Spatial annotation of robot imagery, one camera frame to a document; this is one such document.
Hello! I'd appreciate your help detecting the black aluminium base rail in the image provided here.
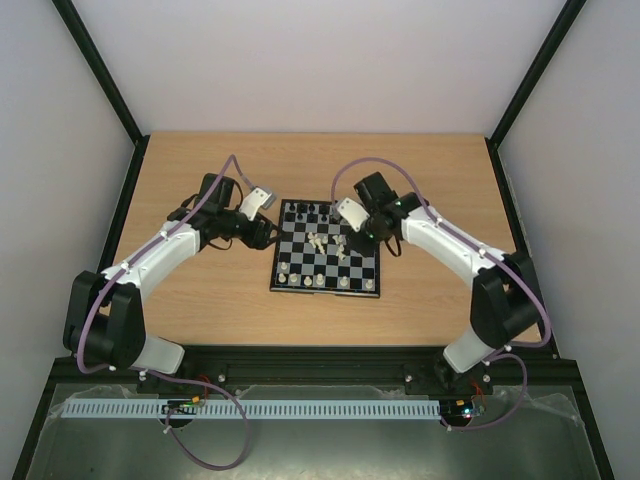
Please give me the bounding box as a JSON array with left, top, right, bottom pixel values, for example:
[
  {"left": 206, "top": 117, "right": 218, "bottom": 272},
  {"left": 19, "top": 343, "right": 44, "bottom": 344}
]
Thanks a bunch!
[{"left": 52, "top": 343, "right": 581, "bottom": 399}]

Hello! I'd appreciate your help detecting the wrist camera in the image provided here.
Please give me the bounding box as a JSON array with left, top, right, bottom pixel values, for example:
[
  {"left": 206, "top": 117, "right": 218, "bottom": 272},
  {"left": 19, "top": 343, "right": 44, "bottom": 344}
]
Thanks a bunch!
[
  {"left": 334, "top": 197, "right": 370, "bottom": 232},
  {"left": 239, "top": 186, "right": 276, "bottom": 221}
]

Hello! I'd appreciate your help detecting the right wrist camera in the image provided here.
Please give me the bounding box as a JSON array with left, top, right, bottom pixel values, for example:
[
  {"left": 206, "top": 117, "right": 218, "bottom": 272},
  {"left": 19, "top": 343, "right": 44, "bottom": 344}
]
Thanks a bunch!
[{"left": 334, "top": 197, "right": 370, "bottom": 232}]

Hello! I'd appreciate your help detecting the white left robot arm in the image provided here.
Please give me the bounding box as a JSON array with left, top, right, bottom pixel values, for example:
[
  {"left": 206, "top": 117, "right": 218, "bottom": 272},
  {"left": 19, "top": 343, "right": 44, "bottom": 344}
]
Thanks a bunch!
[{"left": 63, "top": 173, "right": 278, "bottom": 375}]

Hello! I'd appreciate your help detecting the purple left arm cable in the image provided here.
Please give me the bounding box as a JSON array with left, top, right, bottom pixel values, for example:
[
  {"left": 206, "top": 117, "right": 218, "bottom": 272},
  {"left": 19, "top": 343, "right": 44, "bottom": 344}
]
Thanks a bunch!
[{"left": 74, "top": 154, "right": 251, "bottom": 470}]

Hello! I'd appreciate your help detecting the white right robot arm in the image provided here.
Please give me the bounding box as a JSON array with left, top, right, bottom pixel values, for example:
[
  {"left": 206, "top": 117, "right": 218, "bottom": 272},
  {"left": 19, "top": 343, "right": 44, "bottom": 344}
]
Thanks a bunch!
[{"left": 335, "top": 172, "right": 549, "bottom": 392}]

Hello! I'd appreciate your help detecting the white king piece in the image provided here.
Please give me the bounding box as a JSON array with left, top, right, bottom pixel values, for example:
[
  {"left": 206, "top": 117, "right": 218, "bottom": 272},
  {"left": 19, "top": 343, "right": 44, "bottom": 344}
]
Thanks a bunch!
[{"left": 308, "top": 232, "right": 328, "bottom": 254}]

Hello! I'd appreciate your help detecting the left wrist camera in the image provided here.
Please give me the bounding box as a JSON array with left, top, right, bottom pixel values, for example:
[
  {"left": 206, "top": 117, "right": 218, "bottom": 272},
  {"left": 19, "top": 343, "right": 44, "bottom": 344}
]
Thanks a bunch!
[{"left": 239, "top": 186, "right": 276, "bottom": 221}]

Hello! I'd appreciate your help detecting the light blue cable duct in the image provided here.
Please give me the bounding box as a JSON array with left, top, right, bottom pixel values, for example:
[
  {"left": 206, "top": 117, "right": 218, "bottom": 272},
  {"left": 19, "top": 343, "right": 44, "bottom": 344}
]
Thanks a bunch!
[{"left": 61, "top": 399, "right": 440, "bottom": 420}]

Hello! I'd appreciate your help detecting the black and grey chessboard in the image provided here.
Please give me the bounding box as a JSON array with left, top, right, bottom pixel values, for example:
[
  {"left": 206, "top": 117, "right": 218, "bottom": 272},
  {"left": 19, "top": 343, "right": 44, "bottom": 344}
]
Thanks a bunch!
[{"left": 270, "top": 199, "right": 381, "bottom": 298}]

